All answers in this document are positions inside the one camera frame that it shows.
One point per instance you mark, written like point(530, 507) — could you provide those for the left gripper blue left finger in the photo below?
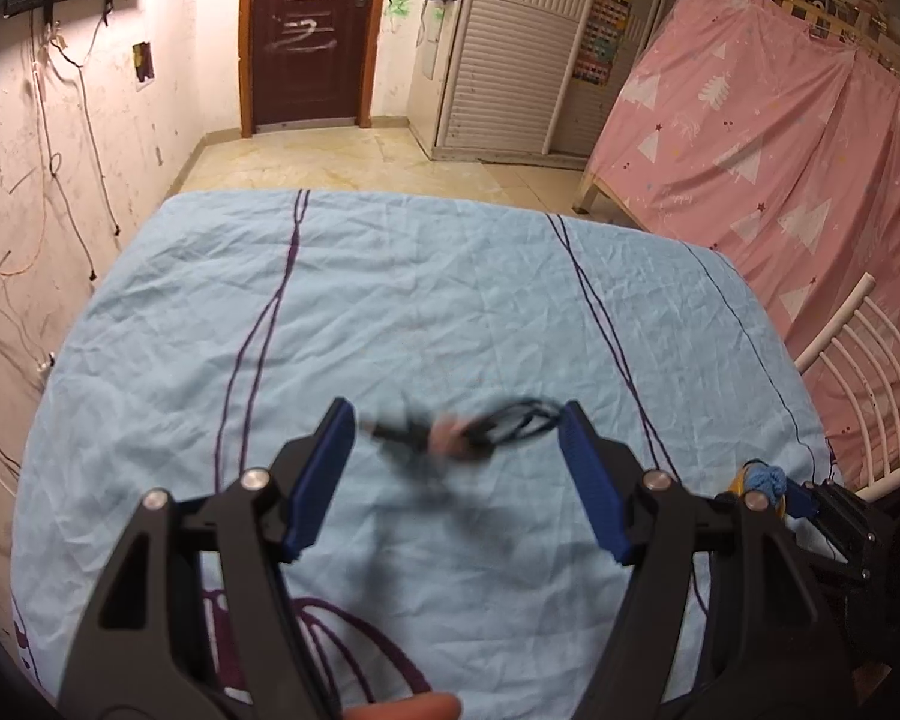
point(314, 486)

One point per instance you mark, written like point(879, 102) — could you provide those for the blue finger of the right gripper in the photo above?
point(800, 501)

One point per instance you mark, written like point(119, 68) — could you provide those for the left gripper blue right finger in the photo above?
point(605, 473)

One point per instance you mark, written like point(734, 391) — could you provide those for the left hand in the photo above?
point(427, 706)

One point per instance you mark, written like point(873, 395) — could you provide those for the white metal chair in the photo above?
point(859, 347)

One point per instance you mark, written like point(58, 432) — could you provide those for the light blue bed sheet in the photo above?
point(234, 319)

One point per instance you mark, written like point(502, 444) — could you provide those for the pink patterned bed curtain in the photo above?
point(738, 132)

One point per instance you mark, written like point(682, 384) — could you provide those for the white louvred wardrobe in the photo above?
point(510, 66)

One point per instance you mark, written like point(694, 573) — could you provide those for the dark red wooden door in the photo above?
point(306, 62)

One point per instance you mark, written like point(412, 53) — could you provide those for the colourful wall poster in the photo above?
point(605, 28)

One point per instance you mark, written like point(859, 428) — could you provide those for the wall socket box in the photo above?
point(143, 63)

